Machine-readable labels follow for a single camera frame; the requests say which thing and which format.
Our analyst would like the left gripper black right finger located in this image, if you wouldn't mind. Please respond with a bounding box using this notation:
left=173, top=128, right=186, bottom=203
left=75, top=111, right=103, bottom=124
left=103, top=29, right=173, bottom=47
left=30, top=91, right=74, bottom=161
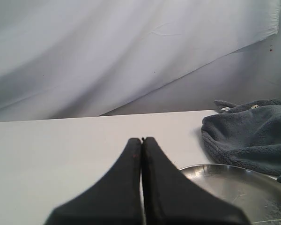
left=141, top=137, right=250, bottom=225

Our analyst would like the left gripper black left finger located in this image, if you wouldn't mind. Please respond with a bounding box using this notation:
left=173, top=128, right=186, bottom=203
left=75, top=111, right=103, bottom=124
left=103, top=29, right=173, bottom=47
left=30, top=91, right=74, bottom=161
left=45, top=138, right=141, bottom=225

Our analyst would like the grey fleece towel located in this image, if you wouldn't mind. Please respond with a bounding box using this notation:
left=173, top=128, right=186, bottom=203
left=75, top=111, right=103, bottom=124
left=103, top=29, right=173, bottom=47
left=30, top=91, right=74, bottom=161
left=201, top=99, right=281, bottom=183

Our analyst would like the round stainless steel plate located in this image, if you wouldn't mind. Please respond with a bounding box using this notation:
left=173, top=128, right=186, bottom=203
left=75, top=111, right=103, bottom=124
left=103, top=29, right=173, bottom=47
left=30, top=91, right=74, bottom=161
left=180, top=164, right=281, bottom=225

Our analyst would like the white backdrop cloth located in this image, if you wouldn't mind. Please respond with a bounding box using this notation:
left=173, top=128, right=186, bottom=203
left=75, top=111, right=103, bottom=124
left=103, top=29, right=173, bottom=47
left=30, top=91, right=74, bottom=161
left=0, top=0, right=281, bottom=122

